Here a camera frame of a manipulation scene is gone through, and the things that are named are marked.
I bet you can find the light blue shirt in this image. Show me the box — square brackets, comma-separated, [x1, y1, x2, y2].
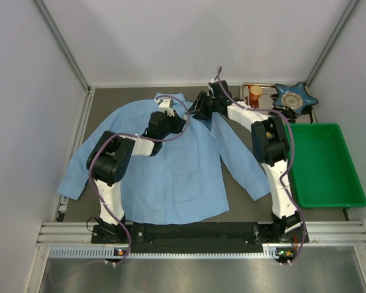
[57, 99, 270, 225]

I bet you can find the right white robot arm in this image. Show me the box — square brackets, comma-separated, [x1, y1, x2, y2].
[190, 80, 307, 243]

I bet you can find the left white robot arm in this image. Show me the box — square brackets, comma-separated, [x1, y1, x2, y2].
[87, 111, 187, 237]

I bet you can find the orange cup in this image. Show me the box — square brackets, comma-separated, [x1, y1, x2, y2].
[249, 85, 263, 109]

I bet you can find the metal tray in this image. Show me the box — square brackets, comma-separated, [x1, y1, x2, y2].
[240, 83, 317, 124]

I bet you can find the blue star-shaped dish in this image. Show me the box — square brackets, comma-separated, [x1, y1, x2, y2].
[273, 82, 318, 116]

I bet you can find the green plastic bin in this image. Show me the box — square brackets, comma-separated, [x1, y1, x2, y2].
[289, 123, 366, 208]

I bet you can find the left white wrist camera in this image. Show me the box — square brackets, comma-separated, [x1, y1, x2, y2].
[154, 97, 175, 117]

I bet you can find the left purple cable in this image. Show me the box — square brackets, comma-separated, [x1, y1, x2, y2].
[88, 95, 192, 266]

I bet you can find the purple cable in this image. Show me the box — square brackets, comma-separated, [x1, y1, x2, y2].
[215, 66, 307, 266]
[88, 95, 192, 266]

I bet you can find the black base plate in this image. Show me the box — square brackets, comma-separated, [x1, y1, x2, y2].
[91, 222, 303, 254]

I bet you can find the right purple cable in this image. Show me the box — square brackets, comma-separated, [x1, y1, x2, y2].
[215, 66, 307, 266]

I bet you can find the aluminium front rail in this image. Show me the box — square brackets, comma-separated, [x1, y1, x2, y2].
[37, 221, 366, 260]

